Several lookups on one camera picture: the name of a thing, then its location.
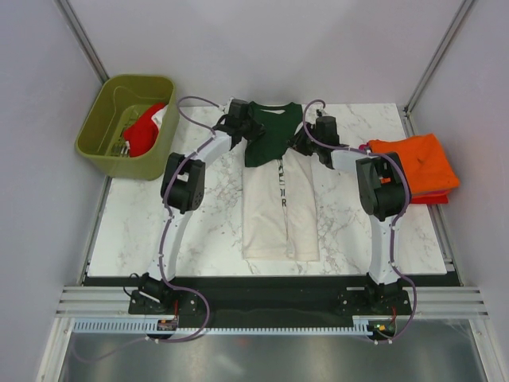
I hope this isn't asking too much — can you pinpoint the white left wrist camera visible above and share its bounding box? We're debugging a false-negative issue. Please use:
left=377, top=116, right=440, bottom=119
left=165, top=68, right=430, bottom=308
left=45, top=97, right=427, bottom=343
left=217, top=97, right=234, bottom=114

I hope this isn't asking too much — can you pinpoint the aluminium frame post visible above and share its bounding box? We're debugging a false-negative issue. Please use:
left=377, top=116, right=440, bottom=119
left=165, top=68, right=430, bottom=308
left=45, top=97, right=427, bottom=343
left=55, top=0, right=109, bottom=84
left=402, top=0, right=477, bottom=118

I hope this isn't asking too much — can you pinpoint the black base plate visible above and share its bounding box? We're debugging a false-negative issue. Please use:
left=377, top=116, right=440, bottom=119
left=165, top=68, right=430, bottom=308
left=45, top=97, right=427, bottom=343
left=84, top=271, right=460, bottom=327

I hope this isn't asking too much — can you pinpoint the cream green Charlie Brown shirt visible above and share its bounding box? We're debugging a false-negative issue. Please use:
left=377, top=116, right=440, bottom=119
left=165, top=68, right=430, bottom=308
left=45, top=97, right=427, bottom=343
left=243, top=102, right=320, bottom=262

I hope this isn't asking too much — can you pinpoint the white slotted cable duct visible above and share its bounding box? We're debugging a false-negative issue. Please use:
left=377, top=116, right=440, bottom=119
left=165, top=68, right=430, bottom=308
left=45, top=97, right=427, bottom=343
left=72, top=317, right=396, bottom=337

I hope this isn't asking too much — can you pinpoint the red folded shirt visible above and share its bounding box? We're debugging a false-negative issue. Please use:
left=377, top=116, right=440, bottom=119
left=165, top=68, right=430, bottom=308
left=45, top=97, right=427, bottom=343
left=410, top=190, right=450, bottom=205

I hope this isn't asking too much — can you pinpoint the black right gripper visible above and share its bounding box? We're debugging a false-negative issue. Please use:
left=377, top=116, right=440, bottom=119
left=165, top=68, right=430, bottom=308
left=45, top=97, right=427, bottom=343
left=285, top=122, right=322, bottom=157

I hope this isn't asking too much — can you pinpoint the orange folded shirt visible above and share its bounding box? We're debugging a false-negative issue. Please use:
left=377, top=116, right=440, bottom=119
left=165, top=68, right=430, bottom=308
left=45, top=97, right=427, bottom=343
left=367, top=134, right=460, bottom=198

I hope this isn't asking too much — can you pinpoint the right aluminium frame post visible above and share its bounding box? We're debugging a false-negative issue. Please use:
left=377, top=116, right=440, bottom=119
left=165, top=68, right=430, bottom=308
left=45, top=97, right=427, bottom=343
left=402, top=0, right=477, bottom=118

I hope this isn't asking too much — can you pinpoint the red shirt in bin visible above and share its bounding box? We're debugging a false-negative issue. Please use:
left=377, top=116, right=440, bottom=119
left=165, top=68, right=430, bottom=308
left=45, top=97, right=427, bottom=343
left=122, top=103, right=168, bottom=158

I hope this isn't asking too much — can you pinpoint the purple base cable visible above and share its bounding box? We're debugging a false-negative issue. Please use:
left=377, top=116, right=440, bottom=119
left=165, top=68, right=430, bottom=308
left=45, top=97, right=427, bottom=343
left=364, top=274, right=418, bottom=345
left=71, top=278, right=211, bottom=363

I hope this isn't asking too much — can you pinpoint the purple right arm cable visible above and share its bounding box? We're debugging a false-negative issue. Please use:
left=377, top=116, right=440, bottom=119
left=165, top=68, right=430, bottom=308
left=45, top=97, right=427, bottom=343
left=302, top=99, right=413, bottom=279

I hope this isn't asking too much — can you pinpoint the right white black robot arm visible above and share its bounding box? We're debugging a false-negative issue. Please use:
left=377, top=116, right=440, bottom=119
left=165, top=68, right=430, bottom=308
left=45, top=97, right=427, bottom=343
left=289, top=115, right=410, bottom=314

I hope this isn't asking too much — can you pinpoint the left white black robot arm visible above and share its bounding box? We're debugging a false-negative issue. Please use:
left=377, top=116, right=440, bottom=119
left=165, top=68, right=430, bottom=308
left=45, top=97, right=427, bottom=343
left=128, top=99, right=264, bottom=315

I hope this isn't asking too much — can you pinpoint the left aluminium frame post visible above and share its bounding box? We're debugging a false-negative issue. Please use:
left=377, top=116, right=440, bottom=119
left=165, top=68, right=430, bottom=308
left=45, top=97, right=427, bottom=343
left=55, top=0, right=109, bottom=84

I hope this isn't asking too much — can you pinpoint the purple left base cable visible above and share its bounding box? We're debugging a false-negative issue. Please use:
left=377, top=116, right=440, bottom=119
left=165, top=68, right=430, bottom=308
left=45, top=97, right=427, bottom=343
left=71, top=278, right=211, bottom=363

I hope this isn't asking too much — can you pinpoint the olive green plastic bin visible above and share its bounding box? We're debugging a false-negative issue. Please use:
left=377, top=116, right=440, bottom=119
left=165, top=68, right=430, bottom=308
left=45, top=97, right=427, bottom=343
left=75, top=75, right=179, bottom=181

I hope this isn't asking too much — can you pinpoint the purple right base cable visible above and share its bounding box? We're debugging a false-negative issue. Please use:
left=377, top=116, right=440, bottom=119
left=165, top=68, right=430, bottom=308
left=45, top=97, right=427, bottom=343
left=364, top=274, right=418, bottom=345

